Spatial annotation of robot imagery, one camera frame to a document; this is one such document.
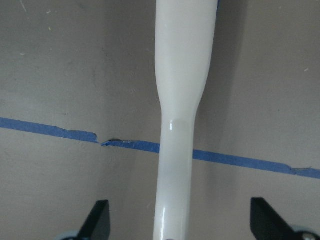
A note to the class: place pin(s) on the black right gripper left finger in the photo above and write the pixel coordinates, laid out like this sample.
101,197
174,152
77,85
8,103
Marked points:
97,225

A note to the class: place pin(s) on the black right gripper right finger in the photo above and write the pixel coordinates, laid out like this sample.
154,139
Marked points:
267,224

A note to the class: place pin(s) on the white hand brush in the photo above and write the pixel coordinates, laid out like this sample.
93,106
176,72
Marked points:
184,34

